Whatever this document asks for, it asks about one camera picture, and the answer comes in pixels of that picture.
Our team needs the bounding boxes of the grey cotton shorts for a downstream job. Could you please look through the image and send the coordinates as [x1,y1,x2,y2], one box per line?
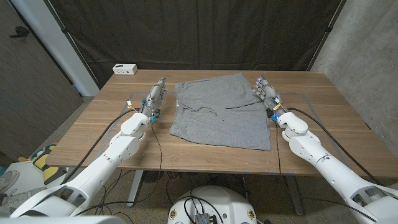
[169,72,272,152]

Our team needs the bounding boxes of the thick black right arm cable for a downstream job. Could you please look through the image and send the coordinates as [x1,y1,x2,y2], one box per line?
[286,106,382,185]

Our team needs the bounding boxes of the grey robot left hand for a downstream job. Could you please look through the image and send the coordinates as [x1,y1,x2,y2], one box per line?
[140,77,169,123]

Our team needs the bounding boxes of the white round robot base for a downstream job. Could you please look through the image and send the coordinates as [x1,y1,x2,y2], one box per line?
[167,185,258,224]

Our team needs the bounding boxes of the black round fan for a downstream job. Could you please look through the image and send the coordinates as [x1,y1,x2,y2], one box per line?
[142,170,165,184]

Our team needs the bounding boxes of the black door handle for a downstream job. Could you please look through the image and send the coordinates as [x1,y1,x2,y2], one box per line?
[9,26,31,39]

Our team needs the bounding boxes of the white door frame post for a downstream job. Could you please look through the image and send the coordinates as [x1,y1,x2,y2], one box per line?
[9,0,100,97]

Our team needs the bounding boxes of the thin black left arm wire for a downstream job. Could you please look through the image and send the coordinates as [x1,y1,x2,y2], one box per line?
[80,121,164,215]

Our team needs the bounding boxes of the grey hub box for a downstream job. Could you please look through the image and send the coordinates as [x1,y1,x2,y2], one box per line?
[194,213,218,224]

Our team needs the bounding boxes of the white power strip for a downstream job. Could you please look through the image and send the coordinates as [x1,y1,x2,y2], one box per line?
[112,63,139,76]

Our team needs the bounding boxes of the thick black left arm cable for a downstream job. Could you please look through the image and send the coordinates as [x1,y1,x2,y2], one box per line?
[60,107,139,185]

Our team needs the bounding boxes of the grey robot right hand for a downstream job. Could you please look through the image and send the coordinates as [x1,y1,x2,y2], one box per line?
[252,75,289,123]

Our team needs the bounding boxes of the black backdrop stand pole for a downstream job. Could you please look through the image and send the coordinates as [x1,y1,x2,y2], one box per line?
[43,0,100,90]
[307,0,346,72]

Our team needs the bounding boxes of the grey sneaker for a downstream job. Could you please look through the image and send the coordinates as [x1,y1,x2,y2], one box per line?
[0,187,47,209]
[0,170,20,194]

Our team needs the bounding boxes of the grey table leg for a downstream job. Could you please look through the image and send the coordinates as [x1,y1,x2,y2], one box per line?
[284,175,305,216]

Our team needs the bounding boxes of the white table leg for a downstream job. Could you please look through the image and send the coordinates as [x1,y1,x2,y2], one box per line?
[126,170,144,208]

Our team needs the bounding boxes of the thin black arm wire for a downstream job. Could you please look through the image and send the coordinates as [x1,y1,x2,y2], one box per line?
[274,121,282,175]
[80,121,164,215]

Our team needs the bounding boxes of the thin black right arm wire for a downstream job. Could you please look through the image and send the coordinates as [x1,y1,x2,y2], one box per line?
[274,121,282,175]

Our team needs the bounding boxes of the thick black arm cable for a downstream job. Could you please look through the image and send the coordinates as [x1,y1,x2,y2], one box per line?
[60,107,139,185]
[286,106,382,185]

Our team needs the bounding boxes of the black backdrop curtain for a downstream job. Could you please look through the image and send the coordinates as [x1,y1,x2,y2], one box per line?
[49,0,346,90]

